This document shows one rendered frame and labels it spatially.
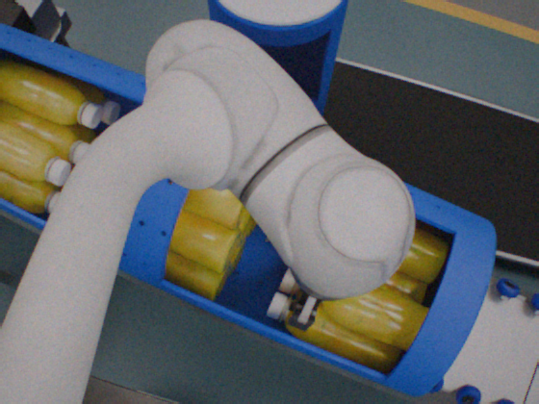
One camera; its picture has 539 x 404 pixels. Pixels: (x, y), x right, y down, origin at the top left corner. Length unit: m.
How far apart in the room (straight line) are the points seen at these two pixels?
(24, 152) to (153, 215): 0.26
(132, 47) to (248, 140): 1.86
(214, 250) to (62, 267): 0.50
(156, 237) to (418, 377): 0.39
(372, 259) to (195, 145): 0.16
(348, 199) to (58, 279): 0.21
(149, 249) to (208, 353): 1.19
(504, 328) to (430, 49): 1.44
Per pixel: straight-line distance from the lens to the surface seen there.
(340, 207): 0.44
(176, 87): 0.49
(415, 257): 0.89
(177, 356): 2.00
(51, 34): 1.55
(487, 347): 1.13
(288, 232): 0.48
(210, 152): 0.48
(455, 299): 0.79
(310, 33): 1.16
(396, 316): 0.86
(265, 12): 1.13
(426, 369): 0.83
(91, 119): 0.97
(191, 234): 0.86
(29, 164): 0.96
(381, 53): 2.32
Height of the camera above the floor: 1.98
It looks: 75 degrees down
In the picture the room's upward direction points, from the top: 1 degrees clockwise
